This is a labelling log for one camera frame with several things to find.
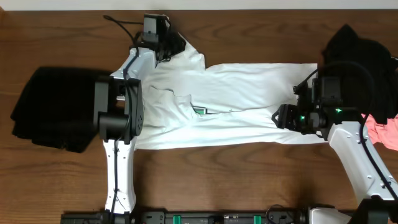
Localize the white printed t-shirt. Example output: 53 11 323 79
136 45 321 149

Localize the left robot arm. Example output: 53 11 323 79
93 30 186 216

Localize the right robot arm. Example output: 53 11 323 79
272 87 397 223

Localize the black garment right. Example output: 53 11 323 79
320 24 397 124

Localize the pink garment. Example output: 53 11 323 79
365 115 398 151

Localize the black folded garment left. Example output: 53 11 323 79
11 67 111 153

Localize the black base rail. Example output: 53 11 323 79
60 205 355 224

